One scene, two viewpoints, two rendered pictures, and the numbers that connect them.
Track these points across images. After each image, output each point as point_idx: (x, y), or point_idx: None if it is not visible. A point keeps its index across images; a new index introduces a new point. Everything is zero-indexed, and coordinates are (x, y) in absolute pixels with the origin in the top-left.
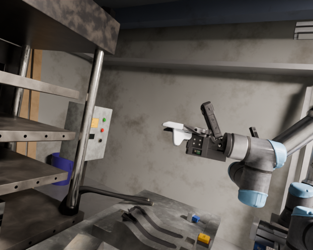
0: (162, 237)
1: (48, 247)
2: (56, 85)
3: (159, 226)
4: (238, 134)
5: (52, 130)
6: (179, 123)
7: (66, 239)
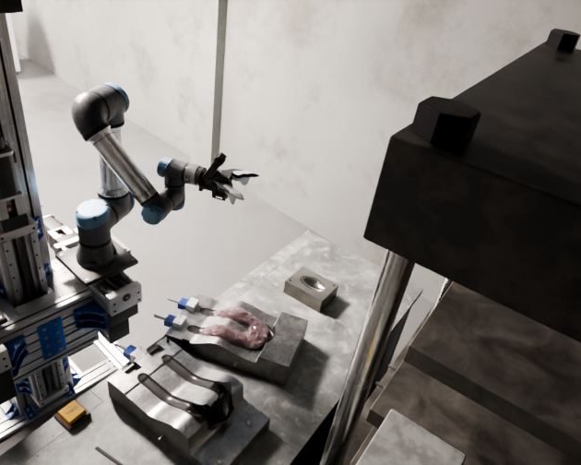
0: (171, 375)
1: (317, 401)
2: (436, 305)
3: (163, 402)
4: (195, 164)
5: (408, 384)
6: (246, 171)
7: (301, 417)
